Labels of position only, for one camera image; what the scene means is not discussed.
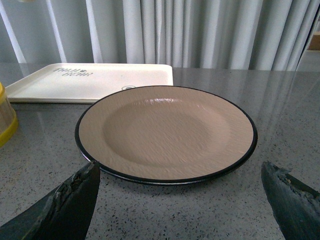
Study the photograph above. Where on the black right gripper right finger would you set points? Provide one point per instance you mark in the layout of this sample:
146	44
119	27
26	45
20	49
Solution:
295	205

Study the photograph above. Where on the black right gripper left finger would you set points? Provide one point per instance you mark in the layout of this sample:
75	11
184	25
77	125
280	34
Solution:
63	214

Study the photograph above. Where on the tan plate with black rim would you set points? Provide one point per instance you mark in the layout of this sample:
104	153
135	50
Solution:
166	135

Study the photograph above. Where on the cream bear print tray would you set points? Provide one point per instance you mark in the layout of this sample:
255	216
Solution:
85	83

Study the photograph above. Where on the yellow rimmed bamboo steamer basket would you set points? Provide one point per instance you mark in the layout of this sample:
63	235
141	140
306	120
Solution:
8	118

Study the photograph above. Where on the grey pleated curtain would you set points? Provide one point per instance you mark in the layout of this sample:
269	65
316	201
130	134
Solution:
209	34

